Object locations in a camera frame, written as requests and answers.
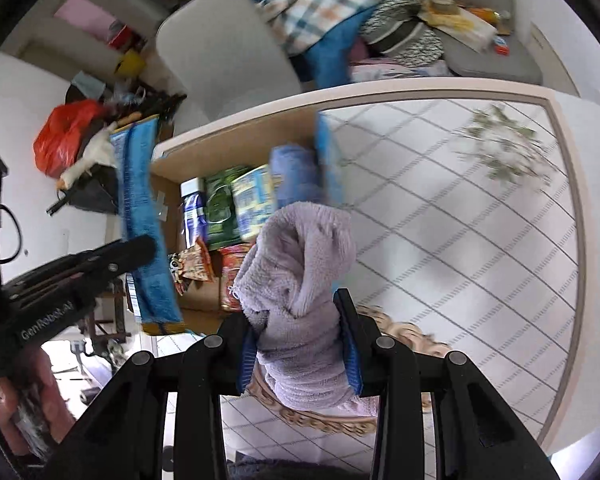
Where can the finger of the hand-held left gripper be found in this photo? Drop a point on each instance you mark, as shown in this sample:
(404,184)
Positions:
(130,255)

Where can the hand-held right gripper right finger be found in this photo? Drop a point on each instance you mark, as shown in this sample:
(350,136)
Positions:
(352,360)

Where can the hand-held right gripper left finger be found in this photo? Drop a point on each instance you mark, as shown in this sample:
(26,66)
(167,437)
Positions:
(245,360)

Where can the orange snack packet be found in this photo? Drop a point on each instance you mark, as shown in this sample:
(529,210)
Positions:
(192,266)

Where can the purple tube packet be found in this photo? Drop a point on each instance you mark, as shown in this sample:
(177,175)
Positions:
(192,215)

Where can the cardboard box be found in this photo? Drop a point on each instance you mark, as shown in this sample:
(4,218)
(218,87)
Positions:
(200,300)

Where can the purple fluffy towel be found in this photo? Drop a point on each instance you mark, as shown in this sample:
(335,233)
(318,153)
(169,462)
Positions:
(300,305)

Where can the red snack packet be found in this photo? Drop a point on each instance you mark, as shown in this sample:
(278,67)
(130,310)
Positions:
(232,275)

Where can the green wet wipes packet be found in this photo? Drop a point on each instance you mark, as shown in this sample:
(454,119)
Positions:
(220,205)

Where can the white and blue packet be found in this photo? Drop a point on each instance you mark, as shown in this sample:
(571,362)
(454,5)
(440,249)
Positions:
(252,200)

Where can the light blue tissue pack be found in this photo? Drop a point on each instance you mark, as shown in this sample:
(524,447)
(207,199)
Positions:
(297,177)

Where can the person's left hand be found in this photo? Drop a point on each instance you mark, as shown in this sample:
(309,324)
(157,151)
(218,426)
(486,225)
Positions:
(35,400)

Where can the dark wooden chair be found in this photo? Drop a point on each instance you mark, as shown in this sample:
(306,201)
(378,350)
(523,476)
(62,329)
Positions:
(112,315)

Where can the white plush goose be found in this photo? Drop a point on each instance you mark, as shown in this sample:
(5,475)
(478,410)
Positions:
(91,155)

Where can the red plastic bag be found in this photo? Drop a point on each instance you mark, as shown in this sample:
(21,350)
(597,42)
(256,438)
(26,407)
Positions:
(65,135)

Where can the grey padded chair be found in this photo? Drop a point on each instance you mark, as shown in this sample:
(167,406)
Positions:
(225,45)

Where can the plaid blanket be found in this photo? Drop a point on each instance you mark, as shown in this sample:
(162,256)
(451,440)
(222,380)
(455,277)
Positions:
(330,5)

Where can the black and white patterned bag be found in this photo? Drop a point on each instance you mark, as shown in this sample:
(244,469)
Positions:
(400,35)

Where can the small red and white packet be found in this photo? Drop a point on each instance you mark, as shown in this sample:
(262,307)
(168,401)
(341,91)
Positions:
(502,47)

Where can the brown tape roll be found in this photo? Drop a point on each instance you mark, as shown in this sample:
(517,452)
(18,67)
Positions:
(442,7)

